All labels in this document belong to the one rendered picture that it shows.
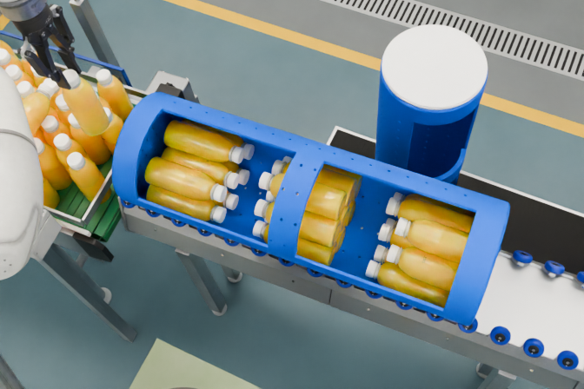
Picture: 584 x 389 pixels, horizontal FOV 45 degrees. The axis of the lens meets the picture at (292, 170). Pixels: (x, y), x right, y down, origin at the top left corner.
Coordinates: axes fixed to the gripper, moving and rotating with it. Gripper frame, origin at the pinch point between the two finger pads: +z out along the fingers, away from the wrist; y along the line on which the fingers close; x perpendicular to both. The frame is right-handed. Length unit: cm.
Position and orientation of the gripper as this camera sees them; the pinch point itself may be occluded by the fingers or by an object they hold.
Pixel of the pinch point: (64, 69)
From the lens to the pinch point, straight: 160.8
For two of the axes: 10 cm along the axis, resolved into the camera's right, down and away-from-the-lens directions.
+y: 3.8, -8.3, 4.2
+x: -9.2, -2.9, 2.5
